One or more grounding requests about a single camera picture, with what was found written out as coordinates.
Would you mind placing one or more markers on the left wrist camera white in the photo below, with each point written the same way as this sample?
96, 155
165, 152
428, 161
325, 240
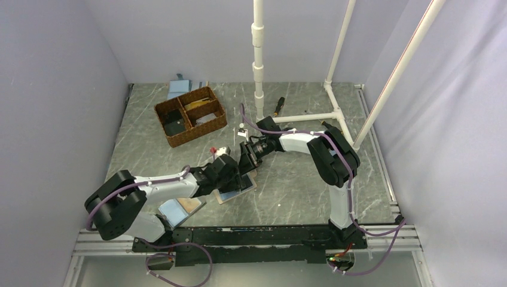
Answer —
216, 152

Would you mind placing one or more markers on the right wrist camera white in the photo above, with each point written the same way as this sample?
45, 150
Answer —
242, 131

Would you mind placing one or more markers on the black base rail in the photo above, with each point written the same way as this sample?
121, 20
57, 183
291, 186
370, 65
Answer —
200, 245

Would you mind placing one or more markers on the tan blue card holder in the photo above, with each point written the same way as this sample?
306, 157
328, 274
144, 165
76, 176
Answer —
225, 197

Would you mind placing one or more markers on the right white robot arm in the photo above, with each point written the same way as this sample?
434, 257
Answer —
335, 160

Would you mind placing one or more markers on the brown wicker divided basket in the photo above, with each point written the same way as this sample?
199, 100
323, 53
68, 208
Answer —
199, 121

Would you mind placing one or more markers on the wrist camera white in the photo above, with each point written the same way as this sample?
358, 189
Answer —
242, 131
216, 152

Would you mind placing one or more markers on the gold credit card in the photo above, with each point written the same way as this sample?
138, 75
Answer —
197, 103

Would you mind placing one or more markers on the blue card holder at back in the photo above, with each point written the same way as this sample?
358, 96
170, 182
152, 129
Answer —
182, 85

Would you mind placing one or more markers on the black item in basket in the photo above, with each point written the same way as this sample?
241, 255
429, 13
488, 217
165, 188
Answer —
173, 123

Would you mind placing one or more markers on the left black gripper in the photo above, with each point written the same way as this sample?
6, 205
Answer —
235, 182

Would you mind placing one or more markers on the blue orange card holder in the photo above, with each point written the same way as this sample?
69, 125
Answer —
177, 211

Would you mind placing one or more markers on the black orange screwdriver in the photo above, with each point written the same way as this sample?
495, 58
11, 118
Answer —
279, 106

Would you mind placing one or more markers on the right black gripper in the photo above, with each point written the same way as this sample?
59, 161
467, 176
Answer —
248, 161

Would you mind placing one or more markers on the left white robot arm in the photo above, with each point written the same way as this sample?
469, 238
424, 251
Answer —
116, 207

